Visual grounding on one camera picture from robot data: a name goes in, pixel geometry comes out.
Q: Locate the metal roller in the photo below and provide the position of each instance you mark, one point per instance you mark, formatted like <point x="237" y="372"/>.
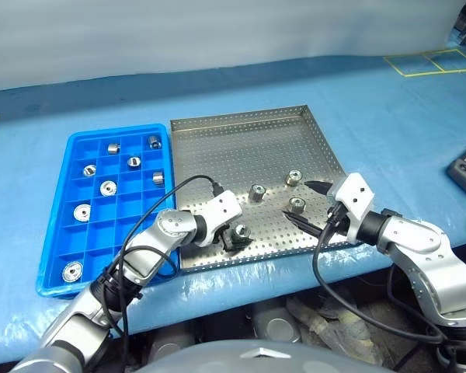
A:
<point x="297" y="204"/>
<point x="241" y="231"/>
<point x="257" y="193"/>
<point x="113" y="148"/>
<point x="154" y="142"/>
<point x="72" y="271"/>
<point x="108" y="188"/>
<point x="294" y="178"/>
<point x="158" y="178"/>
<point x="133" y="161"/>
<point x="82" y="212"/>
<point x="89" y="169"/>

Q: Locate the perforated steel tray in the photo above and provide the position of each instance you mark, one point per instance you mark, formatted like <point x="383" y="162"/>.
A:
<point x="240" y="155"/>

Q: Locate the blue plastic compartment tray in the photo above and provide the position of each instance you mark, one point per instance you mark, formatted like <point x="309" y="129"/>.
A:
<point x="101" y="233"/>

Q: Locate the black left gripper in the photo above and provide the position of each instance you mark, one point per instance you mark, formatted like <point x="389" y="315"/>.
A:
<point x="223" y="233"/>

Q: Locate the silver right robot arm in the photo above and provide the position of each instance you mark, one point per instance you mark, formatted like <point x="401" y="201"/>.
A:
<point x="415" y="235"/>

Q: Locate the grey round cylinder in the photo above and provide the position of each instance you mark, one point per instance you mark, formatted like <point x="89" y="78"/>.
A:
<point x="172" y="346"/>
<point x="277" y="326"/>

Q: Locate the crumpled clear plastic sheet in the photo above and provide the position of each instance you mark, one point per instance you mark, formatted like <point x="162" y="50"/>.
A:
<point x="334" y="326"/>

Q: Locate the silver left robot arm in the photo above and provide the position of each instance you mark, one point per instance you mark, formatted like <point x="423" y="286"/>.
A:
<point x="171" y="226"/>

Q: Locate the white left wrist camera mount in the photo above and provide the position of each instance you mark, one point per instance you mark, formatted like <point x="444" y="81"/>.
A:
<point x="223" y="208"/>

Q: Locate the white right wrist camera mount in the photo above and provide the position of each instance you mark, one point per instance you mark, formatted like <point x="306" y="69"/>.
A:
<point x="355" y="196"/>

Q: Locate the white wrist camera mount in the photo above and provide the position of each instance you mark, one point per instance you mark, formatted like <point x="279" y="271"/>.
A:
<point x="223" y="208"/>
<point x="355" y="196"/>

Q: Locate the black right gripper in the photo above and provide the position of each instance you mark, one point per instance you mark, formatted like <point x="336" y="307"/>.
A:
<point x="338" y="221"/>

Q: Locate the grey robot torso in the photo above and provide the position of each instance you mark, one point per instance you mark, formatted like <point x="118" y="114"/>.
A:
<point x="256" y="361"/>

